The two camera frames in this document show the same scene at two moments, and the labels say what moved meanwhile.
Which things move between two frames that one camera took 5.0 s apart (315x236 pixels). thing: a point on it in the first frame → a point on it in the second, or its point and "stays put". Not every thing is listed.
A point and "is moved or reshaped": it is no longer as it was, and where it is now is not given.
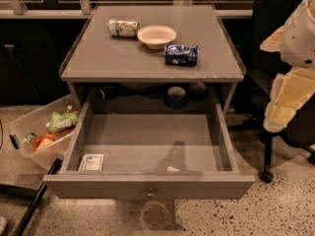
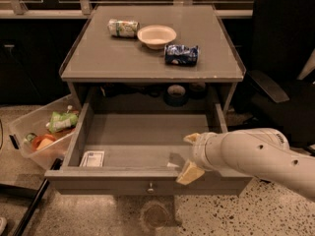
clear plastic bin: [43, 133] stays put
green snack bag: [59, 121] stays put
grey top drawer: [149, 155] is moved or reshaped
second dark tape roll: [198, 91] stays put
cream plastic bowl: [157, 36] stays put
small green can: [31, 136] stays put
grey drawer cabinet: [153, 53] stays put
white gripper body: [299, 39] → [199, 150]
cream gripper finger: [273, 42] → [190, 174]
